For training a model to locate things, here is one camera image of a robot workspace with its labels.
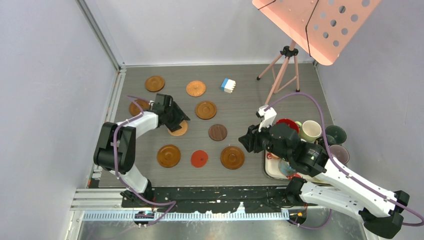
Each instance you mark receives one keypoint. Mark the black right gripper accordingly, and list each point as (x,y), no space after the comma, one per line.
(252,136)

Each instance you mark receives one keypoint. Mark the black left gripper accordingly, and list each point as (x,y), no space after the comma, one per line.
(175,125)

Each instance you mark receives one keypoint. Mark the woven rattan coaster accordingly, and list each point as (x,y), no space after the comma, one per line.
(180,132)
(195,88)

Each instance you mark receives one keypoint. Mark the dark walnut coaster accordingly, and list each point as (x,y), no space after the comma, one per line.
(217,132)

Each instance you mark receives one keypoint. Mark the brown ringed coaster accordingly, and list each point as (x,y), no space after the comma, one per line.
(136,106)
(168,156)
(232,157)
(154,83)
(205,110)

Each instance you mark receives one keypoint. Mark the red apple paper coaster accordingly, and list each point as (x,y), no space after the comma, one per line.
(199,158)

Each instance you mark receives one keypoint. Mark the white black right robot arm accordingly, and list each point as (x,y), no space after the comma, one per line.
(374,206)

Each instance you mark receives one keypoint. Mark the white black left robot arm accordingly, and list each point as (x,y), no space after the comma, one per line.
(115,150)

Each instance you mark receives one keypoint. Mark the small orange cup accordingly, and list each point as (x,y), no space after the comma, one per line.
(271,156)

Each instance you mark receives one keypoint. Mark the white tray black rim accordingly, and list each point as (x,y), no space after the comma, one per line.
(271,168)

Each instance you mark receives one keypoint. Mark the black floral mug red inside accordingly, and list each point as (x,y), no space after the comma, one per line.
(292,124)

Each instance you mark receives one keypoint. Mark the blue butterfly plate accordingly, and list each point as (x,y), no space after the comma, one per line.
(285,168)

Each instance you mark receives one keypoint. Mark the blue white toy block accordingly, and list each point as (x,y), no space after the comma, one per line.
(228,85)

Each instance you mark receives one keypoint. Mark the cream green mug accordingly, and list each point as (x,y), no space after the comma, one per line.
(309,130)

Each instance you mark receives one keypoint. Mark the dark green mug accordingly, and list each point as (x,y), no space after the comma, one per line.
(335,135)

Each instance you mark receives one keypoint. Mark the grey purple mug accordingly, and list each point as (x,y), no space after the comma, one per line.
(340,152)

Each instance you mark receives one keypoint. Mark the pink music stand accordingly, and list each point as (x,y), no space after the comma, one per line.
(321,27)

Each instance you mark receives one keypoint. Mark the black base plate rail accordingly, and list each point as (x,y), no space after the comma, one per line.
(184,204)

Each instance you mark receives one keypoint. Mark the aluminium frame post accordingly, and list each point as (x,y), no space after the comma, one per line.
(95,21)

